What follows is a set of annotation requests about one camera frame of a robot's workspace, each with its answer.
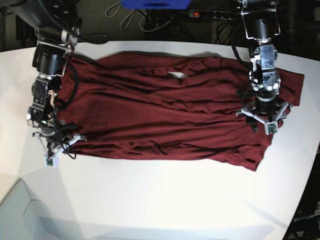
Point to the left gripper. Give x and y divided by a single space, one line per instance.
267 114

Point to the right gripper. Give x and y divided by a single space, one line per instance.
54 146

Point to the dark red t-shirt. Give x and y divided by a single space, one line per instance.
138 106

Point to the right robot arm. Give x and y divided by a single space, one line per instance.
57 27

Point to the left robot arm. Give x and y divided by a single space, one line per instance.
261 24

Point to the white bin at corner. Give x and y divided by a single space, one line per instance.
25 218

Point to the black power strip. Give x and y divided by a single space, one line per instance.
212 15

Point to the blue box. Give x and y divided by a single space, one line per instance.
156 4

